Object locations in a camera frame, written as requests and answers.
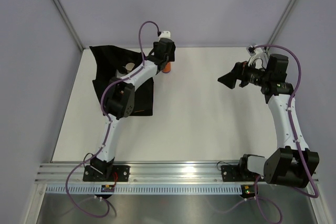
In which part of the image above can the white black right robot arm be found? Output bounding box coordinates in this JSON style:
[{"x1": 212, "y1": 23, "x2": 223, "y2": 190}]
[{"x1": 218, "y1": 54, "x2": 320, "y2": 188}]

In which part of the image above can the clear amber soap bottle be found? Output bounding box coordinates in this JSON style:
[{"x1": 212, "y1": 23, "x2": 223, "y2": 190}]
[{"x1": 115, "y1": 68, "x2": 128, "y2": 78}]

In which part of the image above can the orange blue spray bottle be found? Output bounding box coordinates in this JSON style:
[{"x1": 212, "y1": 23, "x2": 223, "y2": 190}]
[{"x1": 162, "y1": 62, "x2": 171, "y2": 73}]

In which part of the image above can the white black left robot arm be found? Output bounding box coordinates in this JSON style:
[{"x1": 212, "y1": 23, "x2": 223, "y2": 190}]
[{"x1": 83, "y1": 38, "x2": 176, "y2": 182}]

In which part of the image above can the right aluminium corner post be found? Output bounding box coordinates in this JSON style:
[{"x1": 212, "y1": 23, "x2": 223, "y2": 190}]
[{"x1": 267, "y1": 0, "x2": 298, "y2": 44}]

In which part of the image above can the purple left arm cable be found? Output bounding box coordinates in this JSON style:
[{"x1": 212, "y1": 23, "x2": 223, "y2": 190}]
[{"x1": 65, "y1": 21, "x2": 162, "y2": 218}]

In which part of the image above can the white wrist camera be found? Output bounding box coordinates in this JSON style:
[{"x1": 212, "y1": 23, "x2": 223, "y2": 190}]
[
  {"x1": 157, "y1": 30, "x2": 171, "y2": 39},
  {"x1": 246, "y1": 46, "x2": 268, "y2": 67}
]

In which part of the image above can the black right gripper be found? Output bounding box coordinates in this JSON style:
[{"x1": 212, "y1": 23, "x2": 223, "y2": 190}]
[{"x1": 218, "y1": 58, "x2": 270, "y2": 90}]

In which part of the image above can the aluminium corner post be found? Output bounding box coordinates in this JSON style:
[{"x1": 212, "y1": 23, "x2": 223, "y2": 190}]
[
  {"x1": 267, "y1": 0, "x2": 298, "y2": 44},
  {"x1": 51, "y1": 0, "x2": 85, "y2": 52}
]

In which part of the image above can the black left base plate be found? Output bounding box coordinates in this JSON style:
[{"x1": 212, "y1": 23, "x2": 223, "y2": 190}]
[{"x1": 82, "y1": 165, "x2": 130, "y2": 182}]

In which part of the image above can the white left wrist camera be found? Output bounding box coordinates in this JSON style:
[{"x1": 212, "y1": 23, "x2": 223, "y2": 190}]
[{"x1": 157, "y1": 30, "x2": 171, "y2": 39}]

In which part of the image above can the white slotted cable duct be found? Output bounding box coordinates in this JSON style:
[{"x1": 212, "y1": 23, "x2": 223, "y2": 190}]
[{"x1": 46, "y1": 184, "x2": 243, "y2": 196}]

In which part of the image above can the black canvas bag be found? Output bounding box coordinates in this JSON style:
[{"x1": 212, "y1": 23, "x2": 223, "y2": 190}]
[{"x1": 90, "y1": 45, "x2": 154, "y2": 116}]

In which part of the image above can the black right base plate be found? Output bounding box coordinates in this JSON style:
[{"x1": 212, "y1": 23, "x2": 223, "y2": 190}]
[{"x1": 220, "y1": 165, "x2": 255, "y2": 182}]

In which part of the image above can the left aluminium corner post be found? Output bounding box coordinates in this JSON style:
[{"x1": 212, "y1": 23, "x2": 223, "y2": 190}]
[{"x1": 51, "y1": 0, "x2": 85, "y2": 52}]

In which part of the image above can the beige pump bottle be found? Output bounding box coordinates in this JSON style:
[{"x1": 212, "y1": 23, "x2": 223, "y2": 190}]
[{"x1": 124, "y1": 62, "x2": 135, "y2": 73}]

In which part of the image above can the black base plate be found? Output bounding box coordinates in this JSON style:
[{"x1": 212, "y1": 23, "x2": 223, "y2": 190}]
[
  {"x1": 220, "y1": 165, "x2": 255, "y2": 182},
  {"x1": 82, "y1": 165, "x2": 130, "y2": 182}
]

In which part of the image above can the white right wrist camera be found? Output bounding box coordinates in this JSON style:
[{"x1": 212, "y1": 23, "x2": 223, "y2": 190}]
[{"x1": 246, "y1": 46, "x2": 268, "y2": 67}]

